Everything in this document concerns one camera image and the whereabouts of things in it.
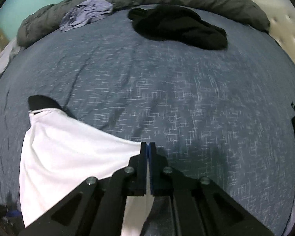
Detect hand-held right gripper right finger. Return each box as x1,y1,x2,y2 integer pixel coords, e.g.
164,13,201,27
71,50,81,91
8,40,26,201
149,142,276,236

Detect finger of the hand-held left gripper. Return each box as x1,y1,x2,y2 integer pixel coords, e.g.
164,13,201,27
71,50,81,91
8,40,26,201
5,209,21,218

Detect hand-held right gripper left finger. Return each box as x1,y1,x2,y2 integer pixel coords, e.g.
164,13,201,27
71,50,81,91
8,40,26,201
18,143,147,236

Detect white shirt with black trim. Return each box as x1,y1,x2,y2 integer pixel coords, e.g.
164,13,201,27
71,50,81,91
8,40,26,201
19,95,148,236

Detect bed with blue patterned sheet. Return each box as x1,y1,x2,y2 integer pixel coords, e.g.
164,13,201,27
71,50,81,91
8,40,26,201
0,4,295,236

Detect crumpled black garment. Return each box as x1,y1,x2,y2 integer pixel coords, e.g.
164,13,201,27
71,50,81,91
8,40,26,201
128,5,228,51

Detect light grey sheet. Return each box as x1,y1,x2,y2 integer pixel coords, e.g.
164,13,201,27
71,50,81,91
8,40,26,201
0,38,21,79

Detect purple checked garment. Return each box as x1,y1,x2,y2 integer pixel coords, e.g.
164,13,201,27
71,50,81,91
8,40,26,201
59,0,113,32

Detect cream tufted headboard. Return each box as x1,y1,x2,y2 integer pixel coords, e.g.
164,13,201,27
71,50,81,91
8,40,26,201
241,0,295,77

